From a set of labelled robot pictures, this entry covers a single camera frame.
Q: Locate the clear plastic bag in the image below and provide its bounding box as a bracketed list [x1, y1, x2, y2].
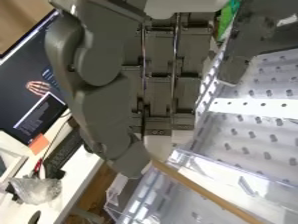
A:
[5, 175, 65, 205]

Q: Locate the black keyboard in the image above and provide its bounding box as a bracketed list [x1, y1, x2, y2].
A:
[43, 128, 87, 179]

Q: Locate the clear box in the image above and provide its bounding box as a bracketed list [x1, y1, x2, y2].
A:
[188, 39, 298, 188]
[104, 149, 298, 224]

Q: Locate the screen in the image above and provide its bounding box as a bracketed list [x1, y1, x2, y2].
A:
[0, 8, 71, 146]

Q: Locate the orange paper note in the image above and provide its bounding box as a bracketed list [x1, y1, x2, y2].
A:
[27, 132, 53, 155]

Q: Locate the white desk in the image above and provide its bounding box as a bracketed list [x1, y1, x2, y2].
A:
[0, 109, 107, 224]

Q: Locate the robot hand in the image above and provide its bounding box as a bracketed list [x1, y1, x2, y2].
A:
[43, 0, 298, 180]

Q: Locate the wooden chopstick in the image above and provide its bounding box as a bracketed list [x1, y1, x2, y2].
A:
[150, 159, 269, 224]

